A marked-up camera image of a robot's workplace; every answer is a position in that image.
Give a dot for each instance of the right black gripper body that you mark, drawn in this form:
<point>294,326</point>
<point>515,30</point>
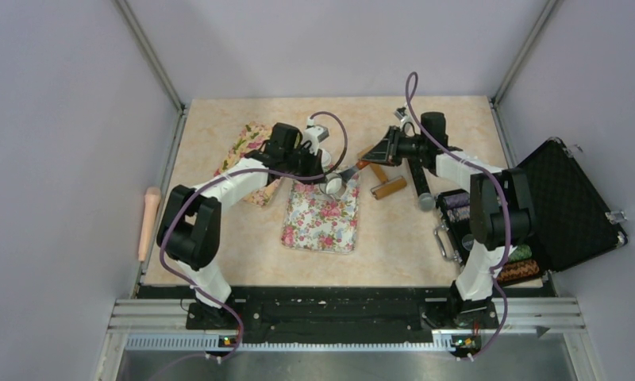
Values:
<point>400,147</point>

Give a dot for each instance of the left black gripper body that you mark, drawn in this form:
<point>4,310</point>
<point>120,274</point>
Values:
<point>305,163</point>

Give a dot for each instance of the white dough piece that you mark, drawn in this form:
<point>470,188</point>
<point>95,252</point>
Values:
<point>326,159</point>

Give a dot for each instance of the wooden double-ended rolling pin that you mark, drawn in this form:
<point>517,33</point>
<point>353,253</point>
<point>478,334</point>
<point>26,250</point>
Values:
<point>387,186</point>

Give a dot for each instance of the metal scraper with red handle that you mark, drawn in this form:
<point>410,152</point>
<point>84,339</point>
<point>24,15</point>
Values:
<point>348,173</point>

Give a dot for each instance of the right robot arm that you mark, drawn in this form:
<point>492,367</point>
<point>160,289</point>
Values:
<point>501,209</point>

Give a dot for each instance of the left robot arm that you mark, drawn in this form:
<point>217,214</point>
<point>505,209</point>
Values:
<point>190,230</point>

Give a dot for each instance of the black ridged rolling stick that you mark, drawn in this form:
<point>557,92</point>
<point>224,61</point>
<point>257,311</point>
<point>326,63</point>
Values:
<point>420,182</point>

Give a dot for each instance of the yellow floral cloth pad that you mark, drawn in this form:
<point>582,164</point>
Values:
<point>250,138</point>

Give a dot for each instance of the grey round knob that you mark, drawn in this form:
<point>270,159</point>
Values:
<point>426,202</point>

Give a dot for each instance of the open black poker chip case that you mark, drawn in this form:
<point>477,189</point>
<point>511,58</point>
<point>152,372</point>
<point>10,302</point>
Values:
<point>574,224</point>

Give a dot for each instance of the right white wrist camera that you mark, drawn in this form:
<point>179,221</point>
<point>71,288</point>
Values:
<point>405,120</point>

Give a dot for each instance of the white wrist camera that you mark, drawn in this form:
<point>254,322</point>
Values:
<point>313,135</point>
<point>405,120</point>

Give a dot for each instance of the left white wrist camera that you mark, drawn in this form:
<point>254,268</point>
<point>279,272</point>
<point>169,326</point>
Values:
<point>313,135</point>

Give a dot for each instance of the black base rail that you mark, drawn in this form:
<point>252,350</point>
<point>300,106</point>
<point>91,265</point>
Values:
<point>284,319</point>

